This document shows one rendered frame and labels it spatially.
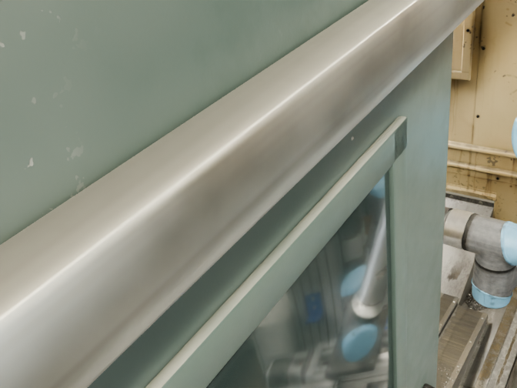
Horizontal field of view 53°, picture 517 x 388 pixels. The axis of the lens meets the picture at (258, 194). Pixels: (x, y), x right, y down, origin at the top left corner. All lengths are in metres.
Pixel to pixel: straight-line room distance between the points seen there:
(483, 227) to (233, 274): 0.86
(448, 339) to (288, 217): 1.60
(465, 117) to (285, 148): 1.84
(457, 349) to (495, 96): 0.84
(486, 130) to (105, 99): 1.89
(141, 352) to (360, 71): 0.15
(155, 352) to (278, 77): 0.12
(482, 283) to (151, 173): 1.00
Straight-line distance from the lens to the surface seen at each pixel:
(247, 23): 0.22
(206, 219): 0.17
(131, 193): 0.15
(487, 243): 1.06
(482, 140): 2.04
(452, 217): 1.08
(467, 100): 2.00
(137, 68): 0.18
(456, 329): 1.89
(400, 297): 0.46
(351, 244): 0.34
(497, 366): 1.70
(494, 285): 1.12
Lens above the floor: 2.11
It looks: 33 degrees down
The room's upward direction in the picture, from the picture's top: 11 degrees counter-clockwise
